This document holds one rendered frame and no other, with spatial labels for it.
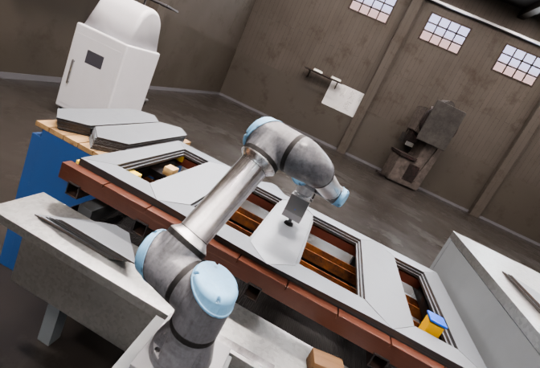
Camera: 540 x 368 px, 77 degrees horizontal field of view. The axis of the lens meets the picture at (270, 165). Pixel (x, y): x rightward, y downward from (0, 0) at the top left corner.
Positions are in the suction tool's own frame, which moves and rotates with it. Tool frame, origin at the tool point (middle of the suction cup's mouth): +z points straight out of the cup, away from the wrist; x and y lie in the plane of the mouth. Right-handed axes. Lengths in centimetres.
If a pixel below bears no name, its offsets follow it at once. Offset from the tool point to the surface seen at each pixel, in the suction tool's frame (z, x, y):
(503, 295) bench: -19, 4, -81
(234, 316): 17.4, 45.0, -0.6
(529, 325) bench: -19, 23, -82
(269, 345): 17, 48, -14
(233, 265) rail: 5.5, 39.3, 7.5
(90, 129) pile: 2, 7, 102
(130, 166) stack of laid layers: 2, 20, 67
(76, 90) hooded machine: 51, -182, 295
